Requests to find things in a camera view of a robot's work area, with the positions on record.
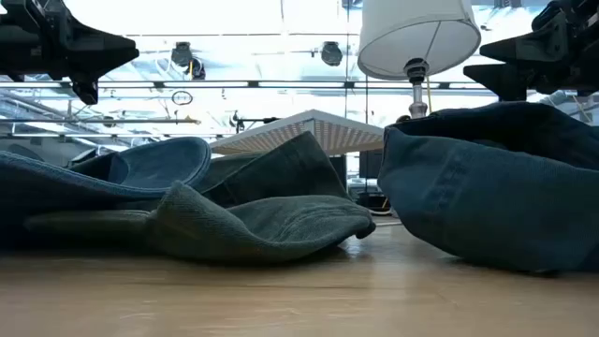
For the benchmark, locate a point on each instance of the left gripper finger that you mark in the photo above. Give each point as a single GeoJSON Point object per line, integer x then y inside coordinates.
{"type": "Point", "coordinates": [86, 91]}
{"type": "Point", "coordinates": [98, 54]}

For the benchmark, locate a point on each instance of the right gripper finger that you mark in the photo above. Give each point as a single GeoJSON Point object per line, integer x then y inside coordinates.
{"type": "Point", "coordinates": [538, 44]}
{"type": "Point", "coordinates": [510, 82]}

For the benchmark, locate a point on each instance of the dark blue denim jeans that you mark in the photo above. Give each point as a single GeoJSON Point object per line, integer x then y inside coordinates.
{"type": "Point", "coordinates": [154, 164]}

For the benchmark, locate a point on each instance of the dark navy hat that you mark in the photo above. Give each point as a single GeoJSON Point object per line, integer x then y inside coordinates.
{"type": "Point", "coordinates": [491, 201]}

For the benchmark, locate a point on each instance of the small black ceiling reel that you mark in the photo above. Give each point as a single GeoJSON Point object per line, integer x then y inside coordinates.
{"type": "Point", "coordinates": [196, 69]}

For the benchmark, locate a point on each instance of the white shade silver lamp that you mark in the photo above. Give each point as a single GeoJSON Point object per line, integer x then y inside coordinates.
{"type": "Point", "coordinates": [412, 37]}

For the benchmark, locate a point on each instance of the black monitor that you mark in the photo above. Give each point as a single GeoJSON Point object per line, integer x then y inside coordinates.
{"type": "Point", "coordinates": [370, 164]}

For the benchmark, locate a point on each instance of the small white mesh table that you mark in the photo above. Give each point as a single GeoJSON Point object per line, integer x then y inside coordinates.
{"type": "Point", "coordinates": [346, 136]}

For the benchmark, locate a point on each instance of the grey-green towel front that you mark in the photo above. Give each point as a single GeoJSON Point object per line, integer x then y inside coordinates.
{"type": "Point", "coordinates": [262, 224]}

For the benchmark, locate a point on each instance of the grey ceiling rail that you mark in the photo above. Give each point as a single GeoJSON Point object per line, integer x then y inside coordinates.
{"type": "Point", "coordinates": [281, 84]}

